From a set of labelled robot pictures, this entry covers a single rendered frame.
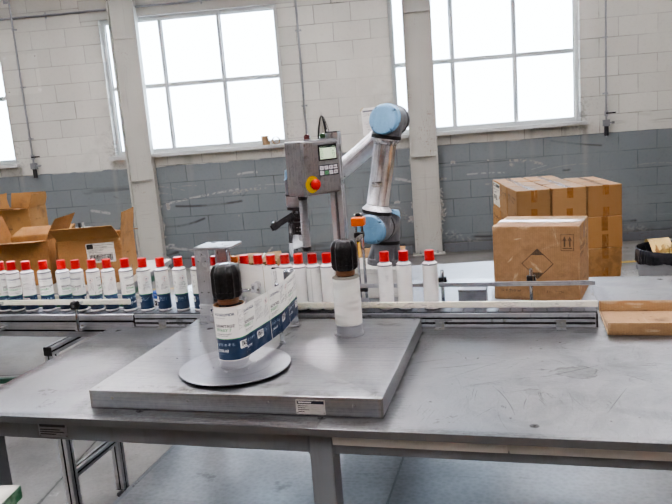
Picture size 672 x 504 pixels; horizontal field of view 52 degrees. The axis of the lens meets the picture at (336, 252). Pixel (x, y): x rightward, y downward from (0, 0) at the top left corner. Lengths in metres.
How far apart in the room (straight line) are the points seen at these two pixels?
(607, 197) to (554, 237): 3.36
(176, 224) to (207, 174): 0.70
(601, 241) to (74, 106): 5.83
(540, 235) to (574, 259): 0.14
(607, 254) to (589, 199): 0.47
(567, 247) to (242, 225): 5.93
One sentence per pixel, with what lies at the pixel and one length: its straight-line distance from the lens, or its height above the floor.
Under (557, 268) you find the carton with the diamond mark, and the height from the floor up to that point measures 0.97.
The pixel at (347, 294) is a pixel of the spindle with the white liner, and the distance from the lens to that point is 2.11.
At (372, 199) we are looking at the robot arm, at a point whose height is 1.23.
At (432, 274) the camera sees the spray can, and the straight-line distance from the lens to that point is 2.36.
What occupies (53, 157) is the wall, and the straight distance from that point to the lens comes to 8.75.
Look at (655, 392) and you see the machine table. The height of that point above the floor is 0.83.
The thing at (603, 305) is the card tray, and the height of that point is 0.85.
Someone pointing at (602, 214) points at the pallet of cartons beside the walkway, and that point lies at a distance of 5.89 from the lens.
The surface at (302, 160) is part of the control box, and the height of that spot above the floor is 1.41.
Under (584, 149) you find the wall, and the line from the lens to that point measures 8.12.
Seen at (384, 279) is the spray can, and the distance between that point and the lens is 2.38.
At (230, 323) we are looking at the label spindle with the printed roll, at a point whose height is 1.02.
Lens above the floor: 1.53
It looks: 10 degrees down
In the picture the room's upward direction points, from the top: 4 degrees counter-clockwise
